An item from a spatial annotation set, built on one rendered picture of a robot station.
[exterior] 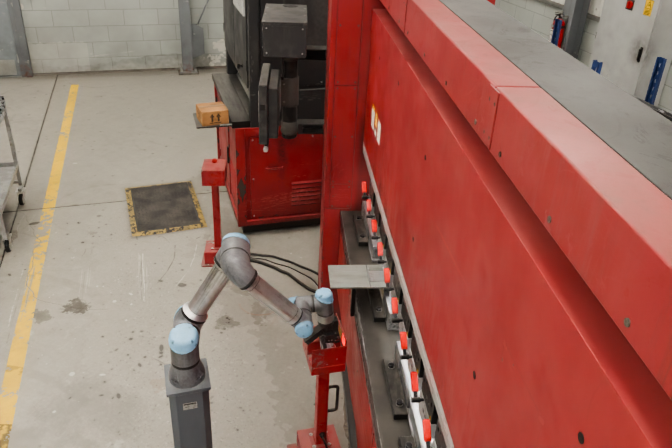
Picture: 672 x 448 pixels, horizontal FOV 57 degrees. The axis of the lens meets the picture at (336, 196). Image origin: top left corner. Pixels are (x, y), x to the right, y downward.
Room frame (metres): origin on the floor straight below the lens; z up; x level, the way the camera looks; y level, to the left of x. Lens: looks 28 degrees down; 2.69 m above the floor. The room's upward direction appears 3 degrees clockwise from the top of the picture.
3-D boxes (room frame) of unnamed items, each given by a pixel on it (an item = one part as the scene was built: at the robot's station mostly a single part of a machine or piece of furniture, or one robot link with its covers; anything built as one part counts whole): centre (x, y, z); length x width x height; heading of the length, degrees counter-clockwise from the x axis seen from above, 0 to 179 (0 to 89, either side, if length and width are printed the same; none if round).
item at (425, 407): (1.47, -0.36, 1.18); 0.15 x 0.09 x 0.17; 6
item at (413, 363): (1.67, -0.34, 1.18); 0.15 x 0.09 x 0.17; 6
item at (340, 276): (2.43, -0.12, 1.00); 0.26 x 0.18 x 0.01; 96
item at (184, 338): (1.97, 0.59, 0.94); 0.13 x 0.12 x 0.14; 8
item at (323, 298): (2.17, 0.03, 1.03); 0.09 x 0.08 x 0.11; 98
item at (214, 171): (3.98, 0.87, 0.41); 0.25 x 0.20 x 0.83; 96
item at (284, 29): (3.64, 0.34, 1.53); 0.51 x 0.25 x 0.85; 4
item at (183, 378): (1.96, 0.59, 0.82); 0.15 x 0.15 x 0.10
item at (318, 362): (2.23, 0.02, 0.75); 0.20 x 0.16 x 0.18; 15
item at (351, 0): (3.43, -0.34, 1.15); 0.85 x 0.25 x 2.30; 96
